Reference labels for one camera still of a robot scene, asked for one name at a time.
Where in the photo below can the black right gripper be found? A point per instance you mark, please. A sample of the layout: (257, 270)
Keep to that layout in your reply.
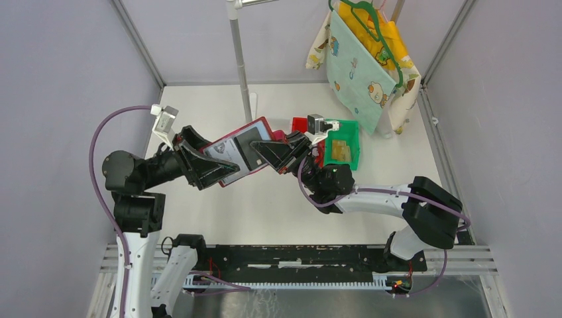
(281, 156)

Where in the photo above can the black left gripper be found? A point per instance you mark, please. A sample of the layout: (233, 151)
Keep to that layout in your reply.
(198, 168)

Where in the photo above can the dark grey credit card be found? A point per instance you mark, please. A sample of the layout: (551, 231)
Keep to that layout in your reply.
(250, 156)

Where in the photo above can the red leather card holder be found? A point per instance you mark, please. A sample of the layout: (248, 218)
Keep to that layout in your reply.
(267, 134)

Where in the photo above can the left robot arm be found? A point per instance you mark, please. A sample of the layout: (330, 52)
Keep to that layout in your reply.
(139, 215)

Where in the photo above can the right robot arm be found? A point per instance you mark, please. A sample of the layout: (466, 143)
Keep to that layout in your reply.
(432, 214)

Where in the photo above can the silver patterned credit card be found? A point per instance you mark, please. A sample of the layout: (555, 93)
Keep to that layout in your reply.
(228, 150)

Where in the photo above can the red plastic bin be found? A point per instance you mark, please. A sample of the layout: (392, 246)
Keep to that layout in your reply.
(300, 124)

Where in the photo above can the green plastic bin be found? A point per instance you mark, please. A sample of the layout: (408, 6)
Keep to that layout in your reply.
(348, 132)

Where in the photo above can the white stand base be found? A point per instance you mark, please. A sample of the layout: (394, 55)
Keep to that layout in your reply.
(253, 98)

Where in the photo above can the mint cartoon cloth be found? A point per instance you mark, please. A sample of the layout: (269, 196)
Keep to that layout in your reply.
(359, 82)

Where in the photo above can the cream cartoon cloth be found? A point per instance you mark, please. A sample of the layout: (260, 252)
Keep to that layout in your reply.
(397, 114)

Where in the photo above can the silver stand pole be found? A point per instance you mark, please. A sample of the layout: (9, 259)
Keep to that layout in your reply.
(232, 13)

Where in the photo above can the yellow garment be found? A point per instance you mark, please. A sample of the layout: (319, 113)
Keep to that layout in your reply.
(379, 36)

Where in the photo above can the green clothes hanger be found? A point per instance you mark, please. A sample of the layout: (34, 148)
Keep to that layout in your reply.
(363, 47)

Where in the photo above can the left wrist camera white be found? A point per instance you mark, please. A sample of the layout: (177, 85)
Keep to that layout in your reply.
(163, 123)

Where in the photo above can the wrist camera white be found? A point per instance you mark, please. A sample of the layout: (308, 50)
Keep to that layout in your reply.
(318, 128)
(163, 123)

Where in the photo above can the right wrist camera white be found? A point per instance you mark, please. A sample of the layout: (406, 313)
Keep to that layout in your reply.
(318, 128)

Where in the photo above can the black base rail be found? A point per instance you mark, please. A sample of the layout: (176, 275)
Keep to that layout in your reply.
(303, 264)

